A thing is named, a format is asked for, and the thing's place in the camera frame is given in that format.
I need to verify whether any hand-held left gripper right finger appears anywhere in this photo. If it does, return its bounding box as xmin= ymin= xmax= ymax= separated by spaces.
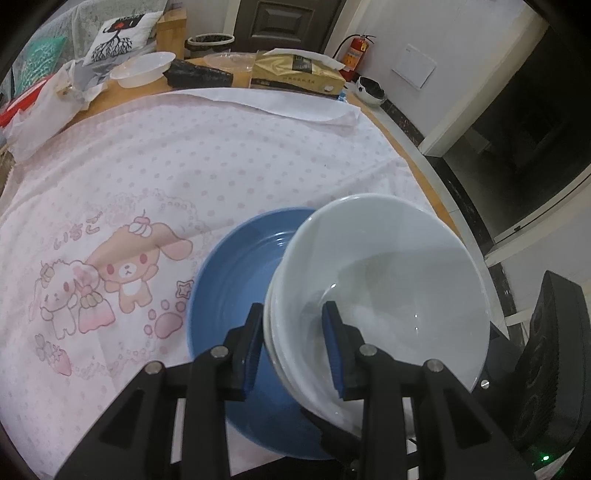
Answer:
xmin=323 ymin=302 xmax=536 ymax=480

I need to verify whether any wooden box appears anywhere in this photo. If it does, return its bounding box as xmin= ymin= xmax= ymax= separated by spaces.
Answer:
xmin=157 ymin=8 xmax=188 ymax=61

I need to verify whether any black packet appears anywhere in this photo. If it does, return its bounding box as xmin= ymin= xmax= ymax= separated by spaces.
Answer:
xmin=165 ymin=59 xmax=234 ymax=88

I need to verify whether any dark panelled door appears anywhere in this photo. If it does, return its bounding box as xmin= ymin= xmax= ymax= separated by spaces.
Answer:
xmin=233 ymin=0 xmax=347 ymax=54

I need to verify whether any small white bowl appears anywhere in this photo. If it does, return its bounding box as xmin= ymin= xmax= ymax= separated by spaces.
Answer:
xmin=265 ymin=194 xmax=491 ymax=439

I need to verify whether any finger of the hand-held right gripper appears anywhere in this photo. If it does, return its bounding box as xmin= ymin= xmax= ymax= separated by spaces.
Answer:
xmin=302 ymin=408 xmax=364 ymax=468

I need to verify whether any teal cushion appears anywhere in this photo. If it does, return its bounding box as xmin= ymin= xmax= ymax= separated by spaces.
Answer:
xmin=14 ymin=34 xmax=68 ymax=86

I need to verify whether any tree print cushion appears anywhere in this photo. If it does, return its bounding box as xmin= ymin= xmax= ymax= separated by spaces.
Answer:
xmin=84 ymin=10 xmax=164 ymax=65

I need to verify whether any round bin with dark rim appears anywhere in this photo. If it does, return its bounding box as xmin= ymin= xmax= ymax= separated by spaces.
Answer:
xmin=186 ymin=33 xmax=235 ymax=58

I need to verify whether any blue plate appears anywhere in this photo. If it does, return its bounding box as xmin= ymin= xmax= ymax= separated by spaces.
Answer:
xmin=186 ymin=208 xmax=365 ymax=461

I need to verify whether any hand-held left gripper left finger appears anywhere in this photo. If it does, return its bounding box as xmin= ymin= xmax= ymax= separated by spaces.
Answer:
xmin=54 ymin=304 xmax=265 ymax=480

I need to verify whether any black and white floor bowl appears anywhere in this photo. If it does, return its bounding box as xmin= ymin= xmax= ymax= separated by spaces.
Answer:
xmin=355 ymin=76 xmax=387 ymax=107

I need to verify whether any white plastic bag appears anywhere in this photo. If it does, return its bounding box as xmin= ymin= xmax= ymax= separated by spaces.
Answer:
xmin=2 ymin=60 xmax=93 ymax=160

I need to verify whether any sofa with grey cover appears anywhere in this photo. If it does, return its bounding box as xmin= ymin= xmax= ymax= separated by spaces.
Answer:
xmin=0 ymin=0 xmax=185 ymax=88

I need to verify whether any pink cartoon printed tablecloth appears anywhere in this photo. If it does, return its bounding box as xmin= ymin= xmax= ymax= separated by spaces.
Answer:
xmin=0 ymin=85 xmax=462 ymax=480

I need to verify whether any shallow white bowl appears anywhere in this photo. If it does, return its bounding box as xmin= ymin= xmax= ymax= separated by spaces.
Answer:
xmin=109 ymin=52 xmax=177 ymax=88

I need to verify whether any gold tissue box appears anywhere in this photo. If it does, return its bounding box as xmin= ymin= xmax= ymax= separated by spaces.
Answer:
xmin=250 ymin=47 xmax=347 ymax=95

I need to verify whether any red plastic item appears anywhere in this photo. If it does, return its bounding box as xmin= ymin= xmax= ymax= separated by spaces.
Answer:
xmin=0 ymin=78 xmax=51 ymax=127

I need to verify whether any red fire extinguisher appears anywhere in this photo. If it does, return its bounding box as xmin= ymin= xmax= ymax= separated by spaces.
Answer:
xmin=332 ymin=33 xmax=376 ymax=80

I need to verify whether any white wall panel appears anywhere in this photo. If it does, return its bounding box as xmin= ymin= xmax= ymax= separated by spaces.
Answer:
xmin=392 ymin=44 xmax=437 ymax=90

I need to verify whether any clear plastic dish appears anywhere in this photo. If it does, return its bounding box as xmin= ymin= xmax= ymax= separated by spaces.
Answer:
xmin=203 ymin=52 xmax=257 ymax=75

